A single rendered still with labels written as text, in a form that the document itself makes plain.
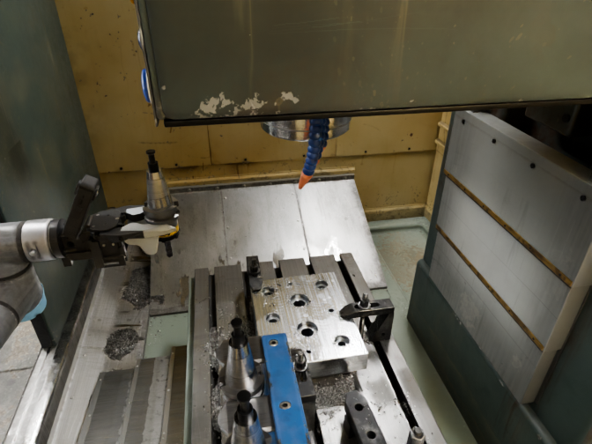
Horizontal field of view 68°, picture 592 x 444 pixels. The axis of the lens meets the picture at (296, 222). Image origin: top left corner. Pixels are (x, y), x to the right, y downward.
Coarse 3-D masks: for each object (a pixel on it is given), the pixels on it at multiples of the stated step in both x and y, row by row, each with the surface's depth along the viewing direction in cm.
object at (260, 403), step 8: (256, 400) 58; (264, 400) 58; (224, 408) 57; (232, 408) 57; (256, 408) 57; (264, 408) 57; (224, 416) 56; (232, 416) 56; (264, 416) 56; (272, 416) 56; (224, 424) 55; (232, 424) 55; (264, 424) 55; (272, 424) 55; (224, 432) 55
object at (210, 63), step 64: (192, 0) 35; (256, 0) 35; (320, 0) 36; (384, 0) 37; (448, 0) 38; (512, 0) 39; (576, 0) 40; (192, 64) 37; (256, 64) 38; (320, 64) 39; (384, 64) 40; (448, 64) 41; (512, 64) 42; (576, 64) 44
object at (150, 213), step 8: (176, 200) 80; (144, 208) 77; (168, 208) 77; (176, 208) 78; (144, 216) 79; (152, 216) 76; (160, 216) 76; (168, 216) 78; (176, 216) 79; (152, 224) 77; (160, 224) 77
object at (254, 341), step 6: (258, 336) 68; (222, 342) 67; (228, 342) 67; (252, 342) 67; (258, 342) 67; (222, 348) 66; (252, 348) 66; (258, 348) 66; (216, 354) 65; (222, 354) 65; (252, 354) 65; (258, 354) 65; (222, 360) 64; (258, 360) 64
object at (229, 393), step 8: (224, 368) 62; (256, 368) 62; (224, 376) 61; (224, 384) 61; (256, 384) 59; (224, 392) 59; (232, 392) 58; (256, 392) 59; (224, 400) 60; (232, 400) 59
